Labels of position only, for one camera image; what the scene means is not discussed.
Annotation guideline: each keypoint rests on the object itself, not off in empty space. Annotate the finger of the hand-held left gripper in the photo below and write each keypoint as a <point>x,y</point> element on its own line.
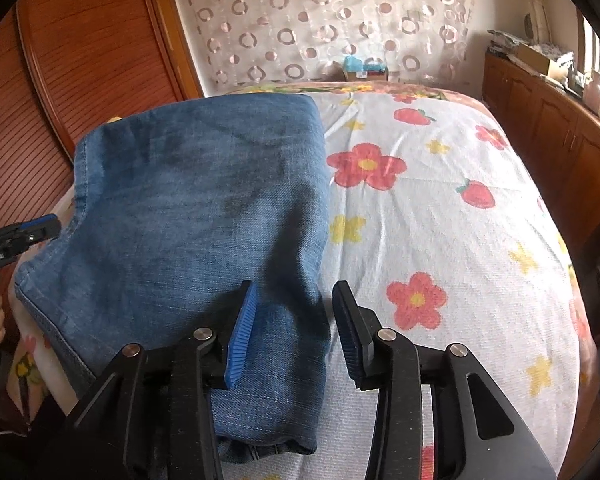
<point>42,226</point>

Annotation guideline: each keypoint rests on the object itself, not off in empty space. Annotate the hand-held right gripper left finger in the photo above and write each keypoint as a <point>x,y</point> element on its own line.
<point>240,340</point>

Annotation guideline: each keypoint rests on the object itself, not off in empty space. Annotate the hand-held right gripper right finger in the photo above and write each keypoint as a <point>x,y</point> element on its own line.
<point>347,340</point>

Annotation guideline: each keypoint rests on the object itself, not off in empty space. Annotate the blue denim pants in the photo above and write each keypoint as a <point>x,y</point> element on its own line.
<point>180,200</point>

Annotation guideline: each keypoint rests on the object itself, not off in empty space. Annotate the white flower print towel blanket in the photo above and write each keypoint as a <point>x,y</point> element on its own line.
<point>430,220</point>

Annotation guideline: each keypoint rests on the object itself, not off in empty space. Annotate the wooden wardrobe door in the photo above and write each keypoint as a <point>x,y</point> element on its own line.
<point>95,60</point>

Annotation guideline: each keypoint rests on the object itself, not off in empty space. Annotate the person's dark clothing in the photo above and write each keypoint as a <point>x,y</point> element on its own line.
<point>30,450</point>

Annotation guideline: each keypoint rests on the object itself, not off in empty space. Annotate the pink floral blanket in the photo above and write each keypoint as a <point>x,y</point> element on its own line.
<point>430,94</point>

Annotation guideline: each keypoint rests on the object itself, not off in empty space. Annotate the cardboard box with blue packs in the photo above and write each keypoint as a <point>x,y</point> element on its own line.
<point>364,69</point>

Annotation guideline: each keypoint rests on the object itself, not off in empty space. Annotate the wooden cabinet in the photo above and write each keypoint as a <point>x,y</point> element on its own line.
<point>545,125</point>

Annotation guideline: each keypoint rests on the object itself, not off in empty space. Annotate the open cardboard box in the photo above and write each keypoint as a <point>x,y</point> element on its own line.
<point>532,60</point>

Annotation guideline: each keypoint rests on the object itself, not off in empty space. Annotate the white lace curtain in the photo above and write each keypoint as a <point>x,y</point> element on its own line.
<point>536,5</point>

